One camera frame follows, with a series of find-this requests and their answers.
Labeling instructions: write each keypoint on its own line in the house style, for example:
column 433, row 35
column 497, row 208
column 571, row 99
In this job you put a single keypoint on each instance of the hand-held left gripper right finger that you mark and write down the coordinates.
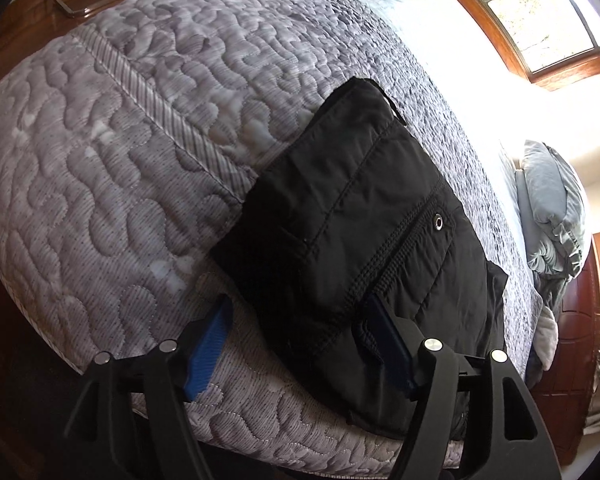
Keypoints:
column 386, row 342

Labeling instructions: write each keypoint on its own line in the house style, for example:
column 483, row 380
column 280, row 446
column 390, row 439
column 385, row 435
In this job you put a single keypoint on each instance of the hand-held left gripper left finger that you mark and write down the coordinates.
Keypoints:
column 207, row 345

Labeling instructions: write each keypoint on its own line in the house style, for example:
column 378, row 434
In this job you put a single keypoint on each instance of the black pants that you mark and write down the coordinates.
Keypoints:
column 360, row 200

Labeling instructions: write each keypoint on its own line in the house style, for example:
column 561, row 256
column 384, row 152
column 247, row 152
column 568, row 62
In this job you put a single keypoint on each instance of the white fleece blanket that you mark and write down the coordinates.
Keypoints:
column 545, row 335

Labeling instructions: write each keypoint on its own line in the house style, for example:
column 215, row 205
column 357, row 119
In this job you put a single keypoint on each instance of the folded grey duvet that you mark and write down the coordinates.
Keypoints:
column 555, row 280

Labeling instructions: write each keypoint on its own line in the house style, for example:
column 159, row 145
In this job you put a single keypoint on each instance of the wooden headboard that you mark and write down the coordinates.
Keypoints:
column 577, row 325

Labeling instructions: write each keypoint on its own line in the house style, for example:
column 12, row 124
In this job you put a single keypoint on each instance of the grey quilted bedspread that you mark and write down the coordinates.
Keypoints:
column 130, row 160

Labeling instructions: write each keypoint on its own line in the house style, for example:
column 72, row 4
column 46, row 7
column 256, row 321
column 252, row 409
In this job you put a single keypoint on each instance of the light blue pillow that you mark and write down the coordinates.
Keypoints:
column 555, row 200

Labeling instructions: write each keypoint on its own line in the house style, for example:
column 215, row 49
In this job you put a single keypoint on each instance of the large wooden window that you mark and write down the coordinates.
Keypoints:
column 520, row 10

